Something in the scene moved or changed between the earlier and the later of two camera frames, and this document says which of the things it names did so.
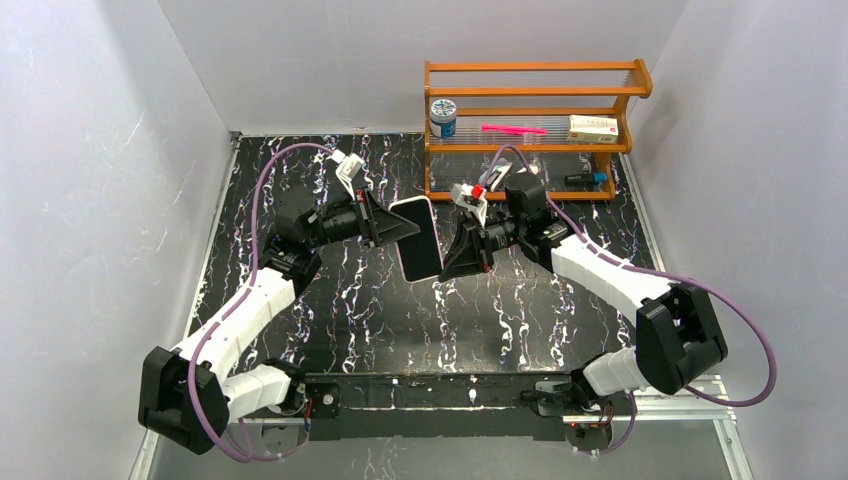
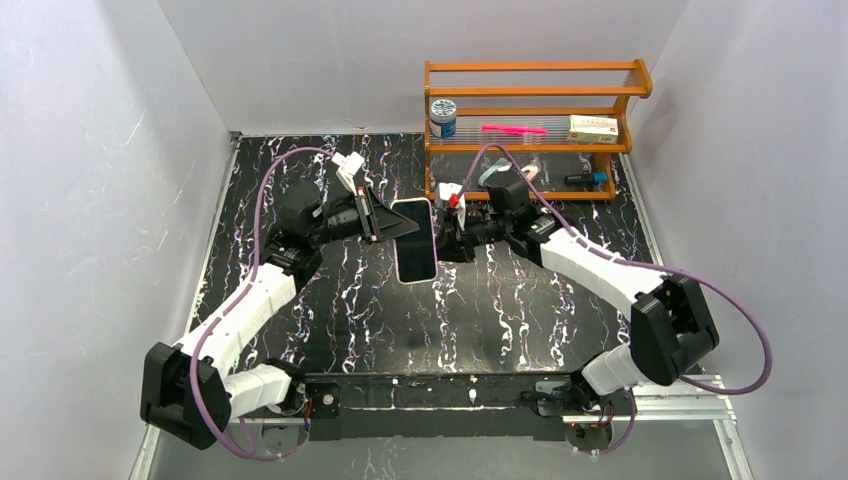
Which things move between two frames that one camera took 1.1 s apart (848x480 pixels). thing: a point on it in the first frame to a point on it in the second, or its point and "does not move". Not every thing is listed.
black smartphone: [420, 253] does not move
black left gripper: [365, 218] does not move
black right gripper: [479, 240] to [456, 230]
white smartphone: [421, 256] does not move
